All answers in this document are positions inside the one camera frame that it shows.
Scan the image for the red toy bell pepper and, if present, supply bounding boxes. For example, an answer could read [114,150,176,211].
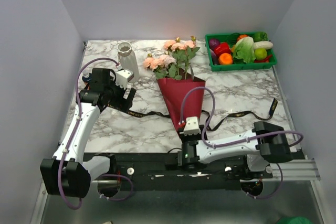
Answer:
[214,42,232,57]

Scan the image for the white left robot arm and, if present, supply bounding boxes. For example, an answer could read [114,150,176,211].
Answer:
[40,68,136,198]

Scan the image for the green object at bottom edge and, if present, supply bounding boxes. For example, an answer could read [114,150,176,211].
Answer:
[276,216,312,224]

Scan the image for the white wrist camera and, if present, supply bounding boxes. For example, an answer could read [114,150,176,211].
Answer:
[183,116,201,135]
[115,69,134,89]

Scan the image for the pink artificial flower bunch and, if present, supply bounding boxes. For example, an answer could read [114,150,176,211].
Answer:
[142,36,200,81]

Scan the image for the orange bottle with blue cap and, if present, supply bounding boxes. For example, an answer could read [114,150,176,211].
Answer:
[82,70,92,84]

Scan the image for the aluminium extrusion rail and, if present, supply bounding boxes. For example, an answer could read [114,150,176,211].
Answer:
[248,159,321,182]

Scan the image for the white ribbed ceramic vase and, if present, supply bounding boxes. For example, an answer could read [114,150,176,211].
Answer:
[117,42,140,83]

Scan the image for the orange toy fruit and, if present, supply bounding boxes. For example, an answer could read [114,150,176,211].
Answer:
[218,53,233,65]

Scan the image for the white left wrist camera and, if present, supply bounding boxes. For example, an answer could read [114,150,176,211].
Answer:
[115,69,134,89]

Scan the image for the white toy radish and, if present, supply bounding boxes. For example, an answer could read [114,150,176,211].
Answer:
[254,41,274,50]

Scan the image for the green toy lettuce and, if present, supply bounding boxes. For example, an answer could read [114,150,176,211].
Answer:
[233,36,256,64]

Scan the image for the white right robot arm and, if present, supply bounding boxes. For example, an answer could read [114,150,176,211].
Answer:
[177,117,293,170]

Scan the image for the orange toy carrot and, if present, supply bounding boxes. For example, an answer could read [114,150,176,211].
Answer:
[237,34,248,41]

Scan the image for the green toy bell pepper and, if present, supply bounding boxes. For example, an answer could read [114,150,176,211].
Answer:
[253,31,268,42]

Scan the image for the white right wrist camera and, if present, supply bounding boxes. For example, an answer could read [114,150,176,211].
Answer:
[183,116,201,135]

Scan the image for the green toy lime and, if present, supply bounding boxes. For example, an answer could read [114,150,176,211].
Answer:
[255,48,267,60]

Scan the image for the red toy chili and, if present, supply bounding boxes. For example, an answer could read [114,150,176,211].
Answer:
[254,55,272,63]

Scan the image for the red wrapping paper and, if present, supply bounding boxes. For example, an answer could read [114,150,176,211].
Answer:
[156,74,206,135]

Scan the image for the purple toy onion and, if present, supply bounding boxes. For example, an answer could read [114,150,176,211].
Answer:
[208,38,221,50]

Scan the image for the black ribbon with gold text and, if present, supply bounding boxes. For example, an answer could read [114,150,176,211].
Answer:
[106,98,278,132]

